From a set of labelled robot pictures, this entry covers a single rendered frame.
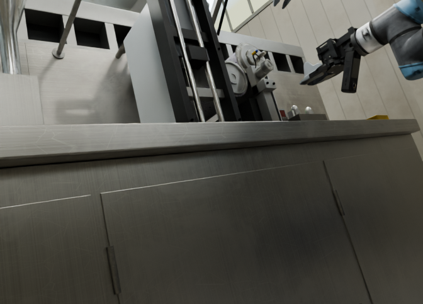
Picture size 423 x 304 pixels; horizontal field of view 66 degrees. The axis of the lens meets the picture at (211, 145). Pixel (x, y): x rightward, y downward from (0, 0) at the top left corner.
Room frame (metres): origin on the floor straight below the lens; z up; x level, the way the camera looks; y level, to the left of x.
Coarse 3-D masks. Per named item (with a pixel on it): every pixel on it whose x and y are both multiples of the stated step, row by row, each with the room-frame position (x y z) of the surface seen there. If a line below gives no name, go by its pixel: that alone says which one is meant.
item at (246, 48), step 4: (244, 48) 1.02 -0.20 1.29; (248, 48) 1.03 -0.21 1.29; (256, 48) 1.06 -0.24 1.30; (240, 52) 1.01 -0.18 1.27; (244, 52) 1.02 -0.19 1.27; (260, 52) 1.07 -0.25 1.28; (240, 56) 1.01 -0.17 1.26; (244, 56) 1.01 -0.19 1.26; (244, 60) 1.01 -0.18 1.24; (244, 64) 1.01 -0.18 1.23; (248, 64) 1.02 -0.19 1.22; (248, 80) 1.07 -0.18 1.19
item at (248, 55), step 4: (252, 48) 1.03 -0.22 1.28; (248, 52) 1.01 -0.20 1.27; (252, 52) 1.03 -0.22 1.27; (248, 56) 1.01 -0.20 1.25; (256, 56) 1.03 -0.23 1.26; (248, 60) 1.02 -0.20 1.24; (252, 60) 1.02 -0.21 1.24; (256, 60) 1.04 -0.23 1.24; (260, 60) 1.04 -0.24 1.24; (252, 64) 1.02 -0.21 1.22; (256, 64) 1.03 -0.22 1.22; (260, 64) 1.04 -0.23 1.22
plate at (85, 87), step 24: (24, 48) 0.89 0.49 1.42; (48, 48) 0.94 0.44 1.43; (72, 48) 0.99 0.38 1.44; (0, 72) 0.85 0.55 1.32; (24, 72) 0.89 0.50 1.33; (48, 72) 0.93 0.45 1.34; (72, 72) 0.98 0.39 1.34; (96, 72) 1.03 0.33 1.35; (120, 72) 1.09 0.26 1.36; (48, 96) 0.93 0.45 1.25; (72, 96) 0.97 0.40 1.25; (96, 96) 1.02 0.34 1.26; (120, 96) 1.07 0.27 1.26; (288, 96) 1.67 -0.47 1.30; (312, 96) 1.81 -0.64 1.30; (48, 120) 0.92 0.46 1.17; (72, 120) 0.96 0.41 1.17; (96, 120) 1.01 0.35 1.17; (120, 120) 1.06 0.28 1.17; (216, 120) 1.33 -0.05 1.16
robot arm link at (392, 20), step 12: (408, 0) 0.69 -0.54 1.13; (420, 0) 0.71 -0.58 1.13; (384, 12) 0.74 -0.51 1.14; (396, 12) 0.72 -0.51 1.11; (408, 12) 0.70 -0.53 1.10; (420, 12) 0.69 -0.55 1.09; (372, 24) 0.76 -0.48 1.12; (384, 24) 0.74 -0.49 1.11; (396, 24) 0.72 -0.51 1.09; (408, 24) 0.71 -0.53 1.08; (420, 24) 0.72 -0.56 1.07; (384, 36) 0.76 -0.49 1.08
